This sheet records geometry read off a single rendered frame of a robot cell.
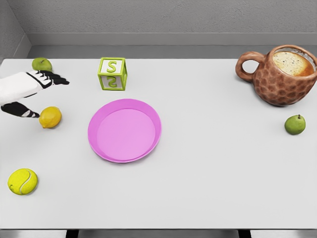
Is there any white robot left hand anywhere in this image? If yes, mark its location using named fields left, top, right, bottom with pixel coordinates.
left=0, top=70, right=70, bottom=119

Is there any yellow lemon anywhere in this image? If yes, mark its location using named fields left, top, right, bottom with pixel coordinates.
left=39, top=106, right=62, bottom=129

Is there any pink round plate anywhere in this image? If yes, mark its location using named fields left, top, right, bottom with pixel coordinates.
left=88, top=98, right=162, bottom=164

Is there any green pear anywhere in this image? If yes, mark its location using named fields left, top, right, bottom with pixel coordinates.
left=31, top=58, right=53, bottom=72
left=284, top=114, right=306, bottom=135

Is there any yellow tennis ball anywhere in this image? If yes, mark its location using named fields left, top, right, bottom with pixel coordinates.
left=7, top=168, right=39, bottom=195

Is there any green letter S block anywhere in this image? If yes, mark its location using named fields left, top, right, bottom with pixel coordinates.
left=97, top=57, right=128, bottom=92

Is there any brown textured coffee mug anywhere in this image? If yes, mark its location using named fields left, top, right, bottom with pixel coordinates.
left=235, top=45, right=317, bottom=107

